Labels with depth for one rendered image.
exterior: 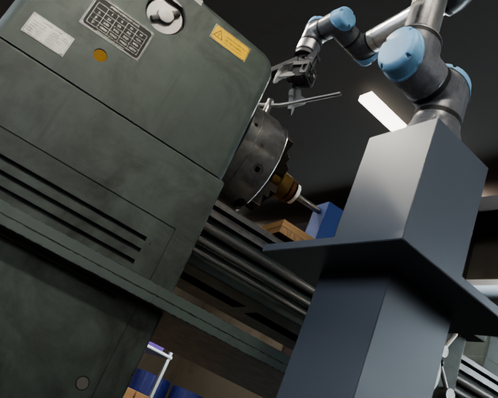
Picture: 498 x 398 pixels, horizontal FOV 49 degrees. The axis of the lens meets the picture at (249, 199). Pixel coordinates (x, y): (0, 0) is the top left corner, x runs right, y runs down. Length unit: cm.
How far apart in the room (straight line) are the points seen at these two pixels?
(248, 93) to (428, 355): 75
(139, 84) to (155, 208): 29
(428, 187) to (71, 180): 74
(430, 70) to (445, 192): 30
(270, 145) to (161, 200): 42
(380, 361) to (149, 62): 82
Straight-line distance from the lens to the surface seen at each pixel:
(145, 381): 736
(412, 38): 135
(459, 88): 143
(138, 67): 132
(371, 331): 104
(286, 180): 167
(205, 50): 141
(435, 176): 121
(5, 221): 112
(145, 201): 123
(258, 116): 156
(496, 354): 218
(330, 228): 174
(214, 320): 122
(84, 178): 120
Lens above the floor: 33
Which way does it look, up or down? 23 degrees up
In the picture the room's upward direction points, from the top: 24 degrees clockwise
